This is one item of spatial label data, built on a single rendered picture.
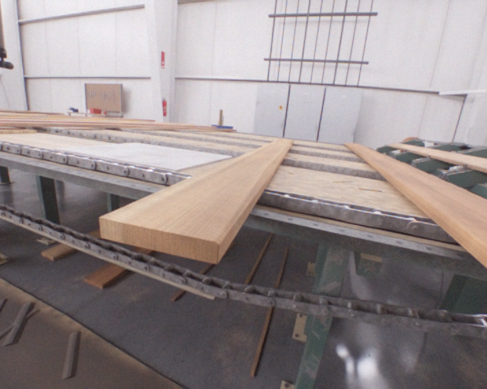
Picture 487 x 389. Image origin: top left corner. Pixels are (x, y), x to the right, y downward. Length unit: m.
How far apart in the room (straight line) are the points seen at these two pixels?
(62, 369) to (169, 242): 1.11
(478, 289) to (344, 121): 4.75
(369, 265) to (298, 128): 5.61
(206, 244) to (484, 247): 0.37
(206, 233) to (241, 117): 6.82
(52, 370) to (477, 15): 7.97
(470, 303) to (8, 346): 2.27
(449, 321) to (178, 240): 0.60
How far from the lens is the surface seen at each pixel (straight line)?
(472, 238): 0.48
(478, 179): 1.91
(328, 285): 0.71
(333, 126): 5.98
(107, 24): 10.47
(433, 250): 0.52
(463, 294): 1.80
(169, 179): 0.67
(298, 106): 6.07
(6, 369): 1.45
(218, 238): 0.26
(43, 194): 2.23
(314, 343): 0.85
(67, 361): 1.36
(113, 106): 9.59
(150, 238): 0.29
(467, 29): 7.41
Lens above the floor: 1.00
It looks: 16 degrees down
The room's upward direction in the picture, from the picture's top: 6 degrees clockwise
